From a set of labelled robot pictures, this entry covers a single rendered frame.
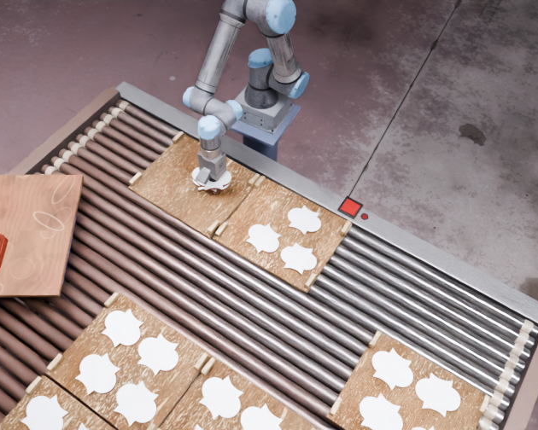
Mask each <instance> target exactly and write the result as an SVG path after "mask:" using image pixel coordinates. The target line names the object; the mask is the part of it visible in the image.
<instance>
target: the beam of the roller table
mask: <svg viewBox="0 0 538 430"><path fill-rule="evenodd" d="M115 89H116V90H118V91H119V92H120V96H121V99H122V101H126V102H129V103H130V104H131V105H132V106H133V107H135V108H137V109H139V110H141V111H143V112H145V113H146V114H148V115H150V116H152V117H154V118H156V119H158V120H159V121H161V122H163V123H165V124H166V125H169V126H171V127H172V128H174V129H175V130H177V131H182V132H183V133H184V134H185V135H187V136H188V137H191V138H193V139H195V140H196V141H198V142H200V140H199V135H198V122H199V120H197V119H194V118H192V117H190V116H189V115H188V114H186V113H183V112H181V111H179V110H177V109H176V108H175V107H172V106H170V105H168V104H166V103H165V102H163V101H161V100H159V99H157V98H155V97H153V96H151V95H149V94H148V93H146V92H144V91H142V90H140V89H138V88H136V87H135V86H133V85H131V84H128V83H127V82H125V81H124V82H122V83H121V84H120V85H119V86H118V87H116V88H115ZM220 141H221V151H223V152H224V153H225V157H227V158H229V159H231V160H233V161H235V162H237V163H238V164H240V165H241V166H244V167H246V168H248V169H249V170H251V171H253V172H255V173H257V174H259V175H260V176H262V175H263V176H264V177H266V178H267V179H269V180H271V181H273V182H274V183H276V184H278V185H280V186H282V187H284V188H286V189H288V190H290V191H291V192H293V193H295V194H297V195H299V196H301V197H303V198H305V199H307V200H309V201H311V202H312V203H314V204H316V205H318V206H321V207H323V208H324V209H325V210H327V211H329V212H332V213H334V214H336V215H337V216H338V217H340V218H343V219H345V220H347V221H350V222H351V223H352V225H353V226H354V227H355V228H357V229H359V230H362V231H363V232H365V233H367V234H368V235H371V236H372V237H374V238H376V239H378V240H380V241H381V242H383V243H385V244H387V245H389V246H391V247H392V248H394V249H396V250H398V251H400V252H401V253H404V254H405V255H407V256H408V257H410V258H412V259H415V260H417V261H418V262H419V263H421V264H424V265H426V266H427V267H429V268H431V269H432V270H435V271H436V272H438V273H440V274H442V275H444V276H445V277H447V278H449V279H451V280H453V281H455V282H457V283H458V284H460V285H462V286H464V287H465V288H468V289H470V290H471V291H473V292H474V293H477V294H479V295H481V296H483V297H484V298H485V299H488V300H490V301H492V302H493V303H495V304H497V305H499V306H501V307H502V308H504V309H506V310H508V311H510V312H511V313H513V314H515V315H517V316H519V317H521V318H522V319H527V320H528V321H530V322H532V323H533V324H534V325H535V326H537V327H538V301H537V300H535V299H533V298H531V297H529V296H528V295H526V294H524V293H521V292H520V291H518V290H517V289H515V288H512V287H510V286H508V285H506V284H505V283H504V282H501V281H499V280H497V279H495V278H493V277H492V276H490V275H488V274H486V273H484V272H482V271H480V270H479V269H477V268H475V267H473V266H471V265H469V264H467V263H466V262H464V261H462V260H460V259H457V258H455V257H454V256H453V255H451V254H449V253H446V252H444V251H442V250H441V249H440V248H438V247H435V246H433V245H431V244H429V243H428V242H427V241H424V240H422V239H420V238H418V237H416V236H415V235H413V234H411V233H409V232H407V231H405V230H403V229H401V228H400V227H398V226H396V225H394V224H392V223H390V222H388V221H387V220H385V219H383V218H380V217H379V216H377V215H375V214H374V213H372V212H369V211H367V210H366V209H364V208H362V209H361V210H360V212H359V213H358V215H357V216H356V218H355V219H354V220H353V219H351V218H349V217H347V216H346V215H344V214H342V213H340V212H338V211H337V208H338V207H339V206H340V205H341V204H342V202H343V201H344V199H345V198H343V197H341V196H340V195H337V194H335V193H334V192H332V191H330V190H328V189H326V188H324V187H322V186H321V185H319V184H317V183H315V182H313V181H311V180H309V179H307V178H306V177H303V176H302V175H300V174H298V173H296V172H294V171H292V170H290V169H289V168H287V167H285V166H282V165H281V164H279V163H278V162H276V161H274V160H271V159H269V158H268V157H266V156H265V155H263V154H260V153H258V152H256V151H254V150H253V149H252V148H249V147H247V146H245V145H243V144H241V143H240V142H238V141H236V140H234V139H232V138H230V137H228V136H227V135H225V134H224V135H223V136H222V137H221V138H220ZM362 213H366V214H367V215H368V217H369V218H368V219H367V220H363V219H362V218H361V217H360V215H361V214H362Z"/></svg>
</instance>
